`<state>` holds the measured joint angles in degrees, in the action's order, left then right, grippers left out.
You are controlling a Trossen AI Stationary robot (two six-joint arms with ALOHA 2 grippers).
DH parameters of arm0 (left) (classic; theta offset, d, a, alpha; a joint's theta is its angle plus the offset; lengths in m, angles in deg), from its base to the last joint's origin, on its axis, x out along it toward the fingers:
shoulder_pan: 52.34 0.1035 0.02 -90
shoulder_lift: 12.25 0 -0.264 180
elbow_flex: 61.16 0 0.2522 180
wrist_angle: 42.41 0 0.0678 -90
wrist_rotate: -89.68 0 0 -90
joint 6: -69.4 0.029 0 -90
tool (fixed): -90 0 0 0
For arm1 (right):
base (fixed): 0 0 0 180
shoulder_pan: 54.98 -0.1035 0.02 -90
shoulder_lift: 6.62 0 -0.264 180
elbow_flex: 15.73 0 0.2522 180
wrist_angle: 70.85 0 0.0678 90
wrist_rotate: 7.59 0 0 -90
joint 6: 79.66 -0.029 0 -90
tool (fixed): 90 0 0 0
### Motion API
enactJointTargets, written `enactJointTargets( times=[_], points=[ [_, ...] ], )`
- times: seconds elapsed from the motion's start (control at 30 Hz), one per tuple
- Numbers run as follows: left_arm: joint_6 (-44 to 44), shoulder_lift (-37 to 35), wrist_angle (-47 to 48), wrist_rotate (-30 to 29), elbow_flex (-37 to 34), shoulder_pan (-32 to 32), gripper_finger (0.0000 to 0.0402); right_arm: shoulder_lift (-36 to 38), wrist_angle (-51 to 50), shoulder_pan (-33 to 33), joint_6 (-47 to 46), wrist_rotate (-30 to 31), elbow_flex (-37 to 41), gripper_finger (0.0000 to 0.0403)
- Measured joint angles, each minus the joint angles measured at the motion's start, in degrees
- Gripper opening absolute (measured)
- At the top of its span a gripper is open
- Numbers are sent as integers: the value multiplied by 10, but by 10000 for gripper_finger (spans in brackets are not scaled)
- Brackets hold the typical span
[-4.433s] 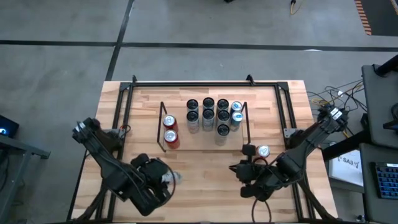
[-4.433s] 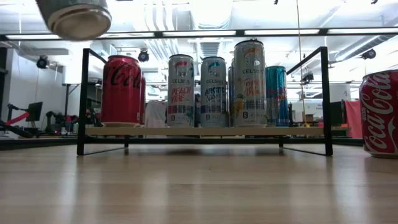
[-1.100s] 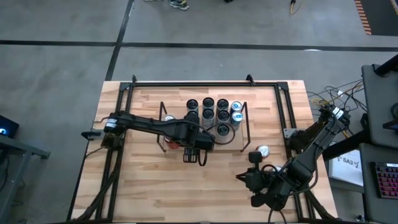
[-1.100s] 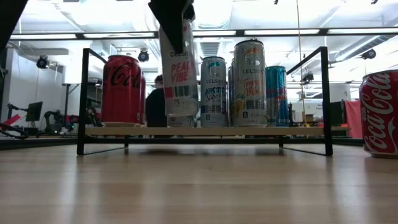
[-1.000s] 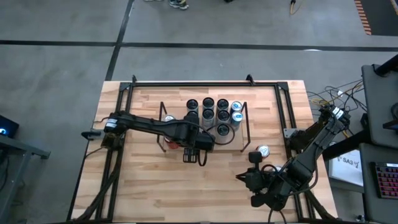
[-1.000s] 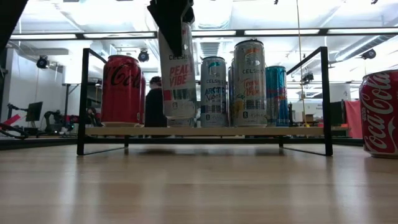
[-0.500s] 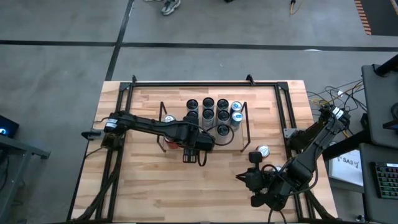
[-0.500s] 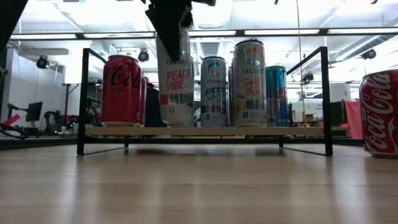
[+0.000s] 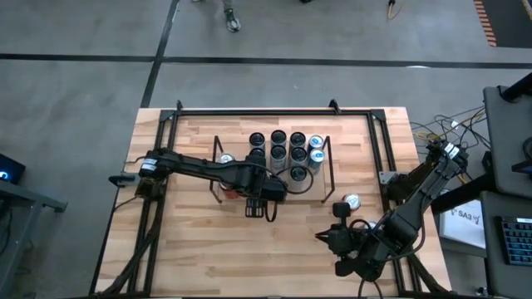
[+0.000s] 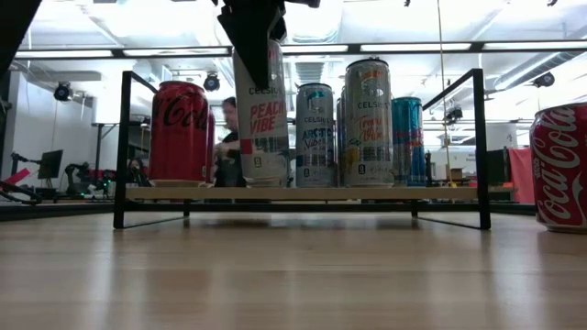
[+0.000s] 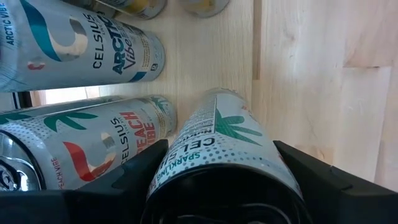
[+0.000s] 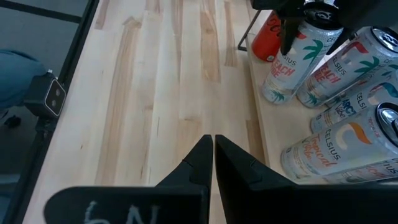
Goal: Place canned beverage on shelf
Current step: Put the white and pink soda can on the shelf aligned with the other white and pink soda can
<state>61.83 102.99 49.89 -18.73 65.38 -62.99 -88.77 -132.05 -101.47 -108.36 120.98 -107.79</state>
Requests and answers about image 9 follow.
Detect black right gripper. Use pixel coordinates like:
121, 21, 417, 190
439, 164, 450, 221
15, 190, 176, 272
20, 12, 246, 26
314, 202, 369, 277

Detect Celsius Tropical Vibe can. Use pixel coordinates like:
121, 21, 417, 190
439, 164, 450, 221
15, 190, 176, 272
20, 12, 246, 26
289, 146, 308, 167
289, 164, 308, 193

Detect blue-banded Celsius can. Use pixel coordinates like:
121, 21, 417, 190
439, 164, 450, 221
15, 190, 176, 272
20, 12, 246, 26
269, 145, 288, 174

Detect grey metal mounting plate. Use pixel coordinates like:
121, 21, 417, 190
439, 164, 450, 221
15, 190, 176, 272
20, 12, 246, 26
378, 169, 398, 185

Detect white paper sign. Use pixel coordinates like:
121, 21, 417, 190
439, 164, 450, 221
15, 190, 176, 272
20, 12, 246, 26
439, 201, 487, 250

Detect black desk crossbar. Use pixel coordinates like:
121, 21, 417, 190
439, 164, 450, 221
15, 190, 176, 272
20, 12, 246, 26
430, 172, 500, 215

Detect grey keyboard desk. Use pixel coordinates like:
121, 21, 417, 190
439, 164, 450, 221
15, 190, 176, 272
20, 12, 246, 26
480, 190, 532, 298

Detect backlit black keyboard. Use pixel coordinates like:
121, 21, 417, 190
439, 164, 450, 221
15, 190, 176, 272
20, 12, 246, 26
495, 215, 532, 267

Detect grey side desk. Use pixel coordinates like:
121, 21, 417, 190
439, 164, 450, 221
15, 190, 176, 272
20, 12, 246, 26
483, 85, 532, 199

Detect grey metal stand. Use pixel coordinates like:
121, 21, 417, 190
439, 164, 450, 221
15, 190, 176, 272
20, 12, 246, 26
0, 178, 68, 298

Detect black vertical pole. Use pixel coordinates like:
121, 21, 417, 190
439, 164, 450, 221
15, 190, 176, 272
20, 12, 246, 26
500, 72, 532, 104

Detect black device with blue light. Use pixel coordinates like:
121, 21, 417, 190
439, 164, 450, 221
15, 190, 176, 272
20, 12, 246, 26
0, 153, 27, 186

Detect black mat with orange stripes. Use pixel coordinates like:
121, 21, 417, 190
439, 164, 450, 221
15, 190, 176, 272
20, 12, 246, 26
473, 0, 532, 49

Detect black left camera cable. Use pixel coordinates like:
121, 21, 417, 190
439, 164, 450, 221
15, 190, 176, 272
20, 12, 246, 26
265, 164, 316, 223

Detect black camera cable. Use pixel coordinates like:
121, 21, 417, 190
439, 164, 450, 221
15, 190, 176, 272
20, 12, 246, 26
265, 164, 316, 223
348, 218, 384, 299

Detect black right camera cable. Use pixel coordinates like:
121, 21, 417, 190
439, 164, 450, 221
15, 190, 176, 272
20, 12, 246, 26
348, 218, 384, 299

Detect wooden shelf with black frame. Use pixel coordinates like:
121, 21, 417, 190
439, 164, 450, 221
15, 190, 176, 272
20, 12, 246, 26
207, 135, 335, 205

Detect black sleeved cable bundle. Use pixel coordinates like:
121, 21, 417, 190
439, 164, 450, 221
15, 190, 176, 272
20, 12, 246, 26
96, 194, 165, 297
380, 199, 448, 297

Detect tangled floor cables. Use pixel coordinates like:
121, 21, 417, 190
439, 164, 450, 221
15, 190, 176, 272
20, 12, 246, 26
410, 105, 494, 188

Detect black desk mount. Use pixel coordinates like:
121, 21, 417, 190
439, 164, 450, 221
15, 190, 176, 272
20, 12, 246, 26
511, 136, 532, 174

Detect yellow hanging cable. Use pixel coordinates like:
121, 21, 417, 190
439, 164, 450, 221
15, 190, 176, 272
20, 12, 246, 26
386, 0, 406, 21

